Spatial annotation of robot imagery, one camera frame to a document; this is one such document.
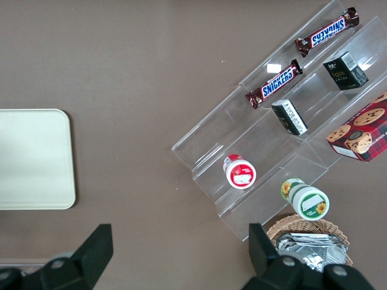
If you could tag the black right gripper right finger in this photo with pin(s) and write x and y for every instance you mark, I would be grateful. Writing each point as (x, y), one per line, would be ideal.
(269, 266)

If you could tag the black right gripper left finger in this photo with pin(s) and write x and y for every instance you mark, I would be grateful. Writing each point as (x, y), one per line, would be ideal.
(87, 256)

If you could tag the tan wicker basket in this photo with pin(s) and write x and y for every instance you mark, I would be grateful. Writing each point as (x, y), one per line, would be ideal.
(290, 225)

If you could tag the cream plastic tray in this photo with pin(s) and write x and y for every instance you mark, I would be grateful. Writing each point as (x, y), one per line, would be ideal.
(33, 160)

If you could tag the silver foil packets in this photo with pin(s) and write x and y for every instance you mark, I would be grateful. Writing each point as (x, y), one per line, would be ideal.
(314, 250)

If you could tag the green lidded white cup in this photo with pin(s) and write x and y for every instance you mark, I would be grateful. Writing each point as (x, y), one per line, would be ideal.
(308, 201)

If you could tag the red lidded white cup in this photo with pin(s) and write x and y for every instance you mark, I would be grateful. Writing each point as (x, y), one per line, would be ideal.
(240, 173)

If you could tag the clear acrylic stepped stand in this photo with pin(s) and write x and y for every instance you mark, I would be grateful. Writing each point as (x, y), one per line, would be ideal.
(242, 130)

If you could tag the small black carton box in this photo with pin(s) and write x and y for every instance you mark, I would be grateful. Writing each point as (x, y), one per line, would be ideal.
(344, 72)
(290, 117)

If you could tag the red plaid cookie box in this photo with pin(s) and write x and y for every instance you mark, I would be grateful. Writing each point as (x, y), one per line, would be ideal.
(362, 130)

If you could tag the Snickers chocolate bar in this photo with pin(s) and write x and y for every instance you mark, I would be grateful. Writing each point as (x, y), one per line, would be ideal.
(328, 31)
(276, 83)

